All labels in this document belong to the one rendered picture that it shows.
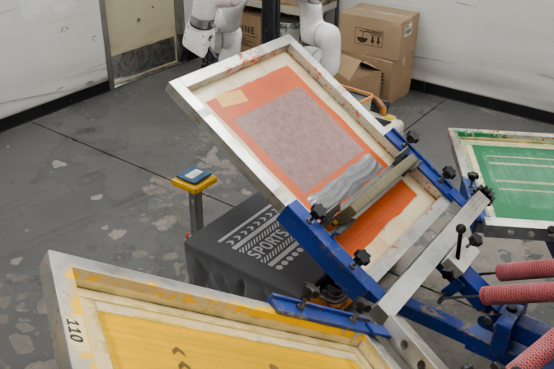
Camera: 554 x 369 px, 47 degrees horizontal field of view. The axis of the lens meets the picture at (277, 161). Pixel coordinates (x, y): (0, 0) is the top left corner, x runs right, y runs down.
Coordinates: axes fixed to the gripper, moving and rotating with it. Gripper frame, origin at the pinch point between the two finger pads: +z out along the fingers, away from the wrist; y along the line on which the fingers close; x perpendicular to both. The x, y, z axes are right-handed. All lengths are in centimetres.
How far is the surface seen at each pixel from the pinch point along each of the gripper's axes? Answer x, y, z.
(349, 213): 19, -75, -1
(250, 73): -3.1, -20.3, -7.0
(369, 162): -14, -65, 4
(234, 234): 8, -38, 45
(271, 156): 16.1, -46.3, -0.1
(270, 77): -9.1, -24.5, -5.9
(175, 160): -143, 110, 190
